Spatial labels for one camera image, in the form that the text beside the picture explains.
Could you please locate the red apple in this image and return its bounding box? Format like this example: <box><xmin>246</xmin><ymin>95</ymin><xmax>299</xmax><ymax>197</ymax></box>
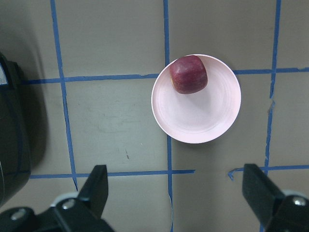
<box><xmin>169</xmin><ymin>55</ymin><xmax>208</xmax><ymax>94</ymax></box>

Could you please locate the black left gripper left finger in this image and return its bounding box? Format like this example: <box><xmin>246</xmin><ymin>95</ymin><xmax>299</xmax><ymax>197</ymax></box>
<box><xmin>0</xmin><ymin>165</ymin><xmax>113</xmax><ymax>232</ymax></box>

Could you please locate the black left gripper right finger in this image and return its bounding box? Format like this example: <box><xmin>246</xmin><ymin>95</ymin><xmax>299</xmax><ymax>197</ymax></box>
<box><xmin>242</xmin><ymin>164</ymin><xmax>309</xmax><ymax>232</ymax></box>

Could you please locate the pink plate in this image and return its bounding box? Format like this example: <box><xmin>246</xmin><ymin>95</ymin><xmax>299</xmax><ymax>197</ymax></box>
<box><xmin>151</xmin><ymin>54</ymin><xmax>241</xmax><ymax>144</ymax></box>

